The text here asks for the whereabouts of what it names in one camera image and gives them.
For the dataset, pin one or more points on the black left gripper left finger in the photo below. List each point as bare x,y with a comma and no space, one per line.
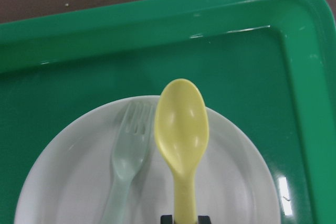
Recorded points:
166,219

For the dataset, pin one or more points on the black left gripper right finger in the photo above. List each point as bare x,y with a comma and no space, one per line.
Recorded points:
204,220

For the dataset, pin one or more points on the yellow plastic spoon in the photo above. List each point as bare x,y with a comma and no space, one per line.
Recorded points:
181,132

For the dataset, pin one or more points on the pale green plastic fork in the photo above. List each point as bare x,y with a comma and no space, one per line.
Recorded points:
128,156

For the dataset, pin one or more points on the white round plate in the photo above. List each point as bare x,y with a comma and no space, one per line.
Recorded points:
70,180

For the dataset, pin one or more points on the green plastic tray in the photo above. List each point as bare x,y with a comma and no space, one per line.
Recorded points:
268,66

